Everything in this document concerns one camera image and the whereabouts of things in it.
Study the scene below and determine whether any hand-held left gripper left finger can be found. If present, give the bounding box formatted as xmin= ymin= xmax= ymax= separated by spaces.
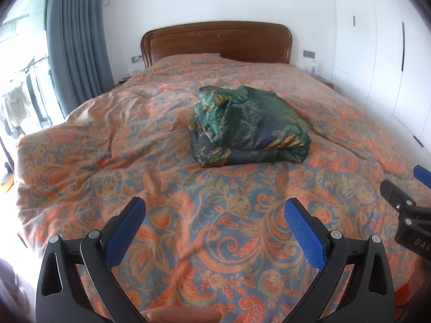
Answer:
xmin=35 ymin=197 xmax=149 ymax=323

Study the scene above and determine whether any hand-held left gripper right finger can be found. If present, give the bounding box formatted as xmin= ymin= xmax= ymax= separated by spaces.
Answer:
xmin=284 ymin=197 xmax=395 ymax=323

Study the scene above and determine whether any grey-blue curtain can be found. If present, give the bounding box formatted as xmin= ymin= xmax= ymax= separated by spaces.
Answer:
xmin=45 ymin=0 xmax=113 ymax=118

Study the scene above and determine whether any orange paisley bedspread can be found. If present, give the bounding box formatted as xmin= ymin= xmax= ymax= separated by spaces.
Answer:
xmin=15 ymin=53 xmax=431 ymax=323

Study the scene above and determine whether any balcony clothes rack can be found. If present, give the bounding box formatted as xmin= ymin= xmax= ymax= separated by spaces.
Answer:
xmin=0 ymin=55 xmax=51 ymax=135

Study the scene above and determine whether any window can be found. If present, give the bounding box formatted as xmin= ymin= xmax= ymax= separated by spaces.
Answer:
xmin=0 ymin=0 xmax=64 ymax=142

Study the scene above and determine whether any hanging light garment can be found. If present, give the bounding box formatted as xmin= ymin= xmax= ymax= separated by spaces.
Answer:
xmin=2 ymin=87 xmax=32 ymax=132

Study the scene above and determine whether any wooden headboard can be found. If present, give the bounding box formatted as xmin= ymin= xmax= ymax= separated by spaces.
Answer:
xmin=141 ymin=21 xmax=293 ymax=69

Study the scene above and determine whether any wooden nightstand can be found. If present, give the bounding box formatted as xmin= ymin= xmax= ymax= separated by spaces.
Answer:
xmin=315 ymin=74 xmax=335 ymax=90

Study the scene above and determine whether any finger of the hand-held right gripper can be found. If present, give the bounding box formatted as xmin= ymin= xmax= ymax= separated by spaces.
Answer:
xmin=413 ymin=165 xmax=431 ymax=187
xmin=380 ymin=179 xmax=418 ymax=213

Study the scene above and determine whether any person's left hand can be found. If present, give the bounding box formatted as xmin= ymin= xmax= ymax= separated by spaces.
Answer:
xmin=141 ymin=308 xmax=223 ymax=323

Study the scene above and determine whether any green patterned padded jacket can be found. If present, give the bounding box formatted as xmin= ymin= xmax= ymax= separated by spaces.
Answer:
xmin=189 ymin=85 xmax=311 ymax=168

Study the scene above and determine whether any white wardrobe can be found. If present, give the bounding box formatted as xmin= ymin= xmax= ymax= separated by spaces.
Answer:
xmin=330 ymin=0 xmax=431 ymax=149

